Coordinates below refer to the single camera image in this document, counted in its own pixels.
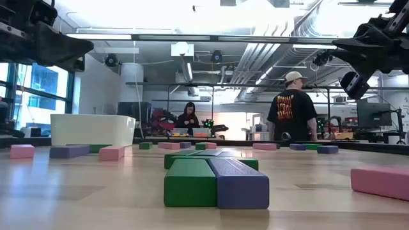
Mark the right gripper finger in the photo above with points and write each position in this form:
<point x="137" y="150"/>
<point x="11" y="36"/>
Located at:
<point x="370" y="36"/>
<point x="370" y="60"/>

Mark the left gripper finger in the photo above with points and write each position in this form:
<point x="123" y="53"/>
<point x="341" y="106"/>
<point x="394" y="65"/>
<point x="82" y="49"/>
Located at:
<point x="60" y="57"/>
<point x="60" y="41"/>

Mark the green rectangular block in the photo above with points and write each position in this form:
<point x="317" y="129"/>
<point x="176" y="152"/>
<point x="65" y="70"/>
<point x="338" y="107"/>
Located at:
<point x="200" y="146"/>
<point x="190" y="185"/>
<point x="252" y="163"/>
<point x="99" y="148"/>
<point x="313" y="146"/>
<point x="169" y="161"/>
<point x="145" y="146"/>

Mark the pink rectangular block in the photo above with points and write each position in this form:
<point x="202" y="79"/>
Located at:
<point x="22" y="151"/>
<point x="111" y="153"/>
<point x="211" y="146"/>
<point x="264" y="147"/>
<point x="168" y="146"/>
<point x="380" y="183"/>

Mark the long linear light fixture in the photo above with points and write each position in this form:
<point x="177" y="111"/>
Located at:
<point x="96" y="36"/>

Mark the black round ceiling device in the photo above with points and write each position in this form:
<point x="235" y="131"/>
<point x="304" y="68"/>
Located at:
<point x="111" y="60"/>
<point x="216" y="57"/>

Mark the black computer monitor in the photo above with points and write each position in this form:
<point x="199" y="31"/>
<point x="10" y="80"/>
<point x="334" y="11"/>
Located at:
<point x="374" y="115"/>

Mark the yellow box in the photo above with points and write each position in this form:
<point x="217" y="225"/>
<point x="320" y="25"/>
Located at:
<point x="343" y="135"/>

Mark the white plastic bin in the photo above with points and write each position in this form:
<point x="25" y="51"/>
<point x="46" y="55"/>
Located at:
<point x="92" y="131"/>

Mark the black cabinet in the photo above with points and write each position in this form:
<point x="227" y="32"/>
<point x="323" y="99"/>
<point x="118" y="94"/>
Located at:
<point x="134" y="111"/>

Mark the person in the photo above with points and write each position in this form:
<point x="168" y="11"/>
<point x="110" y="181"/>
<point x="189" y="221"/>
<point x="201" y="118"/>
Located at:
<point x="292" y="111"/>
<point x="188" y="119"/>

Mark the silver ceiling ducts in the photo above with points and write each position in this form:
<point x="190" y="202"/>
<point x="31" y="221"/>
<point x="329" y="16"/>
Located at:
<point x="265" y="60"/>

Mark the red equipment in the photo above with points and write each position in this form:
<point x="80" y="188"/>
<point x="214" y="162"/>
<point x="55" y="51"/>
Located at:
<point x="161" y="123"/>

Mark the white square ceiling fixture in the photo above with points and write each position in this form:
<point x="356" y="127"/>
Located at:
<point x="182" y="48"/>

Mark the clear storage tub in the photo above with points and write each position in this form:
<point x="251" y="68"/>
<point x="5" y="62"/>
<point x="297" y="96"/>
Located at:
<point x="180" y="131"/>
<point x="201" y="131"/>

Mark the distant robot with green lights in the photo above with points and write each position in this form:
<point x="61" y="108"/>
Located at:
<point x="219" y="128"/>

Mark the black hanging camera cluster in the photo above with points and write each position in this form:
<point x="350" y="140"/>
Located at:
<point x="322" y="58"/>

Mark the black distant frame rail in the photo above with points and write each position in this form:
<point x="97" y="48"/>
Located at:
<point x="153" y="84"/>

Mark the black aluminium table frame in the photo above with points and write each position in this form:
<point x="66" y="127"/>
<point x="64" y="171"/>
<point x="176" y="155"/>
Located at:
<point x="236" y="142"/>

